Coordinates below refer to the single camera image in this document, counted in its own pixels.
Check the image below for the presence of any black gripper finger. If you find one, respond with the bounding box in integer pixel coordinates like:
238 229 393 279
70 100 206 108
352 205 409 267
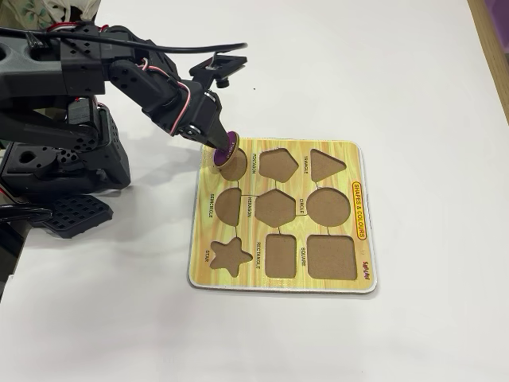
196 133 220 152
208 116 235 151

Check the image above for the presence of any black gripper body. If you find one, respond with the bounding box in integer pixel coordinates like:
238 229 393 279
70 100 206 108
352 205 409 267
173 79 223 139

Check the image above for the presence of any purple oval piece yellow pin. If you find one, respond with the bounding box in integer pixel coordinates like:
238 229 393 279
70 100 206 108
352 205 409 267
212 131 240 170

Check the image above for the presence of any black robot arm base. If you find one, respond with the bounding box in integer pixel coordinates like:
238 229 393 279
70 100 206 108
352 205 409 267
0 142 132 200

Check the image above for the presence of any wooden shape puzzle board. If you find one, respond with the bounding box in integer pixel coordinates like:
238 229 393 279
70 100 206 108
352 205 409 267
186 137 379 296

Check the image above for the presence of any black gridded clamp plate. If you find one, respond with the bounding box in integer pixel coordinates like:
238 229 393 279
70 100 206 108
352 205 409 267
30 193 115 240

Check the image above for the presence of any white plastic bag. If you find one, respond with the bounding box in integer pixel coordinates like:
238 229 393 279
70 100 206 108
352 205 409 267
47 0 100 23

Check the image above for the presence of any floral patterned cloth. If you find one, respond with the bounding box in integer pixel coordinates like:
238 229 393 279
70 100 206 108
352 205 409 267
0 0 80 31

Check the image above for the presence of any light wooden board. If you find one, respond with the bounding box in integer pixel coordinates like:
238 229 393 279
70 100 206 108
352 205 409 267
468 0 509 123

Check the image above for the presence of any purple plastic container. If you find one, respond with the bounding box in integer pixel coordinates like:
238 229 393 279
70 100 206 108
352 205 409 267
481 0 509 57

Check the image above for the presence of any pink white gripper servo wire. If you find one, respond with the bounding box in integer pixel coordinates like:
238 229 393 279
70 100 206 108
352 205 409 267
137 57 194 138

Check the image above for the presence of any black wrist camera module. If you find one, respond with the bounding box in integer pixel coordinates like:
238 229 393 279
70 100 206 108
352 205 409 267
188 54 248 89

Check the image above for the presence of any black camera cable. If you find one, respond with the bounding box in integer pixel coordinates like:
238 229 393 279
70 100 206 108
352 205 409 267
0 25 250 68

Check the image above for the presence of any red black servo wire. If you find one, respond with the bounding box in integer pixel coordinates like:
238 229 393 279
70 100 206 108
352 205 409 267
41 23 111 35

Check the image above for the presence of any black power cable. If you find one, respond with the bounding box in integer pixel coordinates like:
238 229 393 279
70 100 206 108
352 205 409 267
0 205 52 224

